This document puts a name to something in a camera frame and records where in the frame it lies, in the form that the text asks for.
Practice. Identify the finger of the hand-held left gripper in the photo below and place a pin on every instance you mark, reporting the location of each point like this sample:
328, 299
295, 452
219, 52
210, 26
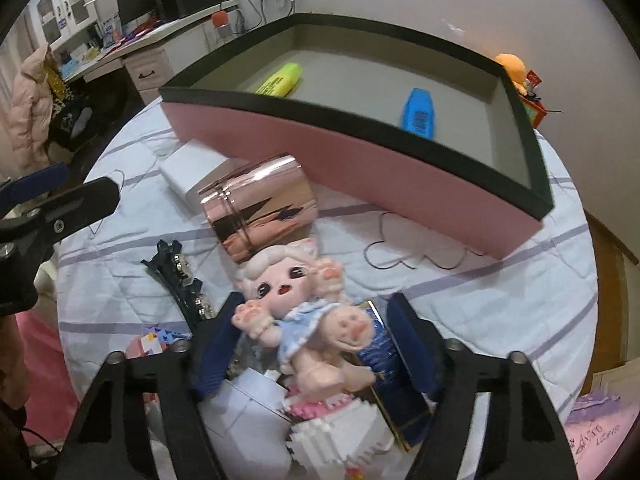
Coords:
40, 184
82, 202

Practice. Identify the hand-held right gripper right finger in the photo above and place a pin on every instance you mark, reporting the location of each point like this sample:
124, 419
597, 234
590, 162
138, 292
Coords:
415, 350

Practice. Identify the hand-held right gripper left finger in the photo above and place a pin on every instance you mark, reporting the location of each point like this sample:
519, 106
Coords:
215, 360

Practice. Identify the white plug adapter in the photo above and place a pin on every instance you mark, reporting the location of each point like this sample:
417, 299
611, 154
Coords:
240, 410

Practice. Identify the blue glitter box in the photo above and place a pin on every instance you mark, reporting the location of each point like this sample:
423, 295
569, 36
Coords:
402, 412

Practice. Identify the pastel patterned block toy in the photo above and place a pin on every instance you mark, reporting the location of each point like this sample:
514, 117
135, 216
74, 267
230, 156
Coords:
150, 344

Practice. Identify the pink doll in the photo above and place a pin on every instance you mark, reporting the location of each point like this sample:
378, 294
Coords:
285, 285

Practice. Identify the white charger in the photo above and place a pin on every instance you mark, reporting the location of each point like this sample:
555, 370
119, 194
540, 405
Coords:
195, 170

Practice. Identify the white pink brick model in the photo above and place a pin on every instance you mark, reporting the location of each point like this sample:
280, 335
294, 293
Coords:
335, 440

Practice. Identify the rose gold metal cup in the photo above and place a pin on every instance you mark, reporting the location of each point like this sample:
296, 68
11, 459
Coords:
260, 205

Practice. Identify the pink box with black rim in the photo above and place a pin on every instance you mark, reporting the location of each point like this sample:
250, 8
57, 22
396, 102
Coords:
350, 160

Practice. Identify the black office chair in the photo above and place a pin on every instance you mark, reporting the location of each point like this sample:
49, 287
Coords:
80, 125

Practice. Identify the pink padded jacket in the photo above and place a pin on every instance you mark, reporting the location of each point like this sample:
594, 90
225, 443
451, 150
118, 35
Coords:
30, 110

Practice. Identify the pink cloth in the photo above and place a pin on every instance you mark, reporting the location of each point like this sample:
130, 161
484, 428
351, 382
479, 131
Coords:
42, 360

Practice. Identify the black hair clip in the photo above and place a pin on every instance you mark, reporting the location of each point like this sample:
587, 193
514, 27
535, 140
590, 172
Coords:
175, 270

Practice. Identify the yellow patterned cloth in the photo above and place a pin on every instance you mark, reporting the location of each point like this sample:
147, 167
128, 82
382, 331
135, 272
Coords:
54, 81

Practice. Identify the white desk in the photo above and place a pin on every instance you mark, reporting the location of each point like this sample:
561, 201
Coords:
150, 65

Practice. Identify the blue white box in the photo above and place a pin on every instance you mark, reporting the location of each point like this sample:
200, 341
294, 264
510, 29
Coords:
110, 30

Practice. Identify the white glass-door cabinet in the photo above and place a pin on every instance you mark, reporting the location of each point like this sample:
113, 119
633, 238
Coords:
75, 0

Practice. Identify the pink printed blanket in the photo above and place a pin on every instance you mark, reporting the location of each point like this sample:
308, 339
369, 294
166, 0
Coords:
595, 435

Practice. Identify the bottle with orange cap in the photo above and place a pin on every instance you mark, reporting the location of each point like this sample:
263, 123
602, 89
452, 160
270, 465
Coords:
220, 20

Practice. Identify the yellow highlighter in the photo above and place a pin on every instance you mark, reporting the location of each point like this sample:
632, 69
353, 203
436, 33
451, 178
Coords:
280, 80

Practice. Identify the red toy box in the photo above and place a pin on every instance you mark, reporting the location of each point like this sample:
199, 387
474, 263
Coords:
532, 110

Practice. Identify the red tag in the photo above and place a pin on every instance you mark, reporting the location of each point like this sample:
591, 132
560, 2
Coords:
533, 78

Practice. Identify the orange plush toy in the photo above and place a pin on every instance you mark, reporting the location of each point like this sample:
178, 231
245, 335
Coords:
510, 67

